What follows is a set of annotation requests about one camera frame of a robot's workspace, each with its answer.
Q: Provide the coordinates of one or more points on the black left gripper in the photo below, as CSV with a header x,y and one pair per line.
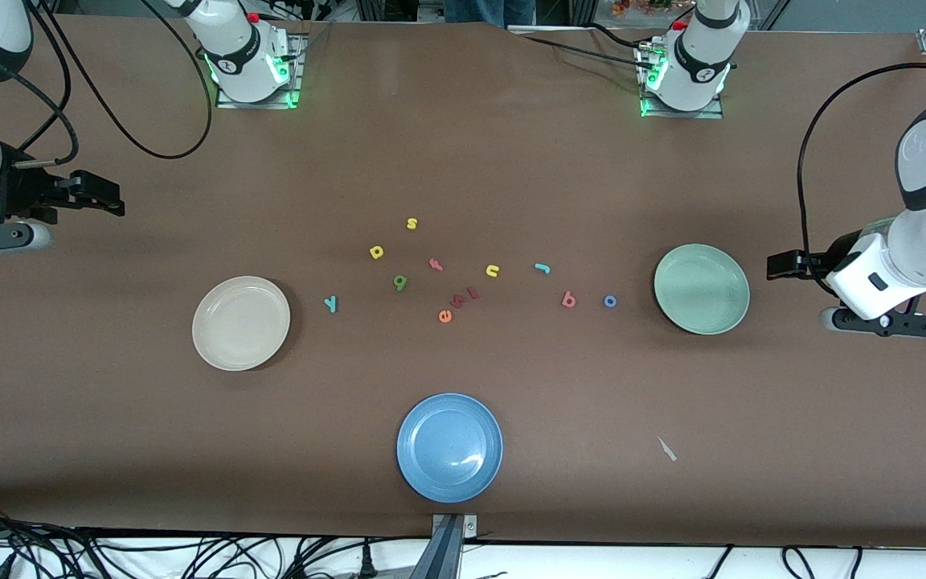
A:
x,y
790,264

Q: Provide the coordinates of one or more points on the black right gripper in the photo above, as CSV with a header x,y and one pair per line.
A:
x,y
22,194

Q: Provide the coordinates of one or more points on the red foam letter b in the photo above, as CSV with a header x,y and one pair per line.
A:
x,y
565,297

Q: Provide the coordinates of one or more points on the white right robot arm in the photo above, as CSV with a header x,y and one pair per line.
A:
x,y
238,56

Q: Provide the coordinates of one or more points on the green plate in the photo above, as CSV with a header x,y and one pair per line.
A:
x,y
702,289

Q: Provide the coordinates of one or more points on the beige plate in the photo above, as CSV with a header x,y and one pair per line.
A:
x,y
241,323

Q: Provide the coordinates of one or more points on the white paper scrap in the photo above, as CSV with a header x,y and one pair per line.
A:
x,y
667,450

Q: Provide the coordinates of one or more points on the brown table cover sheet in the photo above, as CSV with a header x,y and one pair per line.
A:
x,y
511,161

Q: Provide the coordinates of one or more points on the pink foam letter f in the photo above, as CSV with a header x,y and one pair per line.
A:
x,y
436,264

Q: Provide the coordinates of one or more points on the blue plate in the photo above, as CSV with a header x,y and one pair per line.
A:
x,y
449,447

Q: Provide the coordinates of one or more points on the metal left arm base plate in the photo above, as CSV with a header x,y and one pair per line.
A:
x,y
696,114

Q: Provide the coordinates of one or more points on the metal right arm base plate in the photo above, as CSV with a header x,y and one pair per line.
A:
x,y
258,104

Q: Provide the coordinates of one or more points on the metal camera post bracket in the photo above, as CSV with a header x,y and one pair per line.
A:
x,y
447,555

